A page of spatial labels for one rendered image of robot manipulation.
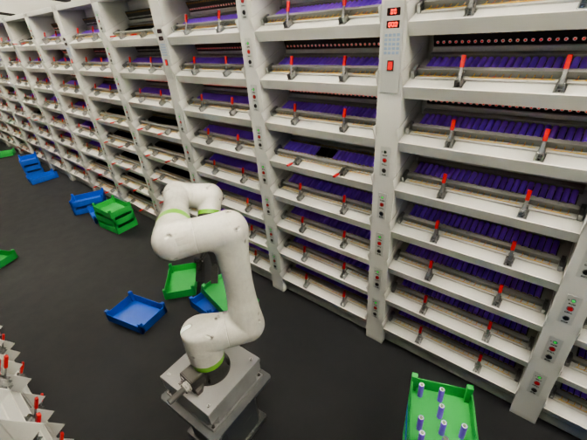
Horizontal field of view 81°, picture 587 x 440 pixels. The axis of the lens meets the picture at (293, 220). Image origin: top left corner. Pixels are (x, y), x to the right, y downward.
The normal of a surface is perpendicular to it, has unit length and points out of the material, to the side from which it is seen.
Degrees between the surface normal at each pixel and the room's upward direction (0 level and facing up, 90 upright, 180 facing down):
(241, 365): 2
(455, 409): 0
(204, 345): 90
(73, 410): 0
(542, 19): 112
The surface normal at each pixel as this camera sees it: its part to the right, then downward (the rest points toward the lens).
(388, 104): -0.64, 0.42
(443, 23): -0.57, 0.71
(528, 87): -0.30, -0.65
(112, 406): -0.07, -0.86
